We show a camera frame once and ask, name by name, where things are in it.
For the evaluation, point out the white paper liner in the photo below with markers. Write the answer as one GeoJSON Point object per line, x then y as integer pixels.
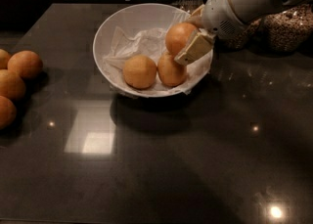
{"type": "Point", "coordinates": [137, 43]}

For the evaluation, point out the middle glass jar of grains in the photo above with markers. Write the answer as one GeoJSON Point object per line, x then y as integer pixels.
{"type": "Point", "coordinates": [239, 41]}

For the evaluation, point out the orange on table top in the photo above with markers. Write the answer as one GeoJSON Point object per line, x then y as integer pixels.
{"type": "Point", "coordinates": [26, 64]}

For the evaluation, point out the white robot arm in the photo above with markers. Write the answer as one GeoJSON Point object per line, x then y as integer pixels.
{"type": "Point", "coordinates": [249, 11]}

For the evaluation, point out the right glass jar of grains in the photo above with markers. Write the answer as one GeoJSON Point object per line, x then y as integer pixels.
{"type": "Point", "coordinates": [286, 31]}

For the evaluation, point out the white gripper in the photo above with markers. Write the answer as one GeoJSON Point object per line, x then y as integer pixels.
{"type": "Point", "coordinates": [219, 15]}

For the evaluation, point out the white bowl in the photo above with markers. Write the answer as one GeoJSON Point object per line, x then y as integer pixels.
{"type": "Point", "coordinates": [130, 19]}

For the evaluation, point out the orange on table bottom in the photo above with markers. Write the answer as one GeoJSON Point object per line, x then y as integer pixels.
{"type": "Point", "coordinates": [8, 112]}

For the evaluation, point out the orange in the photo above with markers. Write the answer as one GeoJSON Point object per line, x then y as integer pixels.
{"type": "Point", "coordinates": [177, 37]}
{"type": "Point", "coordinates": [140, 72]}
{"type": "Point", "coordinates": [26, 64]}
{"type": "Point", "coordinates": [4, 58]}
{"type": "Point", "coordinates": [169, 72]}
{"type": "Point", "coordinates": [11, 85]}
{"type": "Point", "coordinates": [8, 112]}

